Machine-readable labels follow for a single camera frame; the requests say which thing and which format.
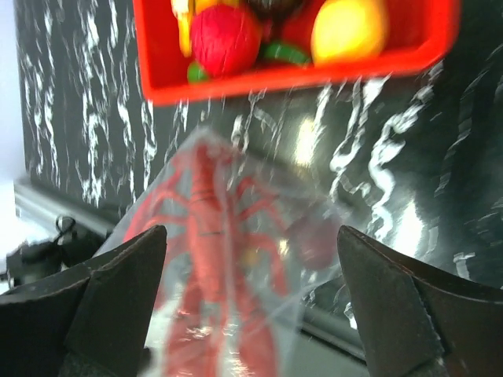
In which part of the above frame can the yellow round fruit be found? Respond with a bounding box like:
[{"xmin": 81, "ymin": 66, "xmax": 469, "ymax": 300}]
[{"xmin": 310, "ymin": 0, "xmax": 390, "ymax": 65}]

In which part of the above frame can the yellow ginger root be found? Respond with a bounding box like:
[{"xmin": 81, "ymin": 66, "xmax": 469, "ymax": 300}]
[{"xmin": 171, "ymin": 0, "xmax": 195, "ymax": 57}]

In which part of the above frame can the clear zip top bag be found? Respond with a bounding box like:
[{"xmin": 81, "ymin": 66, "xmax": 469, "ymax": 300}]
[{"xmin": 102, "ymin": 127, "xmax": 340, "ymax": 376}]

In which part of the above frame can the red plastic lobster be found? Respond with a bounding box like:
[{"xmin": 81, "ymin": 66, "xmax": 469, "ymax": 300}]
[{"xmin": 123, "ymin": 143, "xmax": 335, "ymax": 377}]

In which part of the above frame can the red wrinkled fruit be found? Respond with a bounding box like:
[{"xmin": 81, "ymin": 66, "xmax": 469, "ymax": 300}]
[{"xmin": 190, "ymin": 3, "xmax": 262, "ymax": 77}]

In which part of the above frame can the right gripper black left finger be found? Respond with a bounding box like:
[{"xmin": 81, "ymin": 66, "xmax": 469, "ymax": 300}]
[{"xmin": 1, "ymin": 225, "xmax": 167, "ymax": 376}]

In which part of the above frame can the dark purple mangosteen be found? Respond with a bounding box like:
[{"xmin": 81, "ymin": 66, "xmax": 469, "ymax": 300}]
[{"xmin": 246, "ymin": 0, "xmax": 304, "ymax": 17}]

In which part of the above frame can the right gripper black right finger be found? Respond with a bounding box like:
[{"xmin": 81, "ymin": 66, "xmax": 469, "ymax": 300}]
[{"xmin": 337, "ymin": 225, "xmax": 502, "ymax": 376}]

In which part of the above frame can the red plastic bin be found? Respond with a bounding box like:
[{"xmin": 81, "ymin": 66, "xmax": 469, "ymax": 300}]
[{"xmin": 133, "ymin": 1, "xmax": 461, "ymax": 105}]

